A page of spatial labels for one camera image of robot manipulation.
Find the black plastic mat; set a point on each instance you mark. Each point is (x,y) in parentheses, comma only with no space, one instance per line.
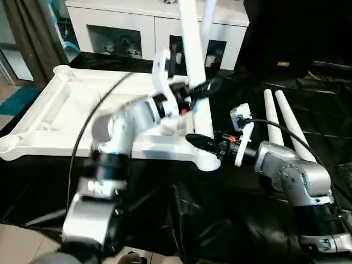
(220,220)

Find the dark grey device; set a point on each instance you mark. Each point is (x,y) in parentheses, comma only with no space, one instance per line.
(169,1)

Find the blue floor mat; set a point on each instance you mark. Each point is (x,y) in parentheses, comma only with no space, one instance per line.
(16,101)

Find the white cabinet with glass doors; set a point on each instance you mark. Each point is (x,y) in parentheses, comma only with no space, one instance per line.
(123,16)

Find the white plastic table top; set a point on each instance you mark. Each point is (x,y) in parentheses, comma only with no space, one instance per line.
(68,110)

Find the grey curtain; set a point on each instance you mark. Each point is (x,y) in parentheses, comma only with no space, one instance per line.
(33,35)

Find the teal plastic stool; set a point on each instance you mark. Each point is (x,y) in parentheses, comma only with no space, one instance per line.
(68,44)

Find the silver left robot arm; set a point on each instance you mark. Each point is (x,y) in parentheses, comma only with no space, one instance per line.
(132,118)

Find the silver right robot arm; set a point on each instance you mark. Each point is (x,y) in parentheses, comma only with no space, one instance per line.
(288,165)

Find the white plastic table leg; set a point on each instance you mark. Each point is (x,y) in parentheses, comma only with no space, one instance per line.
(291,123)
(195,55)
(209,16)
(272,118)

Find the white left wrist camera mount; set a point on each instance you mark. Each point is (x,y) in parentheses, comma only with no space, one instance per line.
(162,77)

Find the white bottle with dark cap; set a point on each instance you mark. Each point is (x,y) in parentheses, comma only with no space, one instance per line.
(178,58)

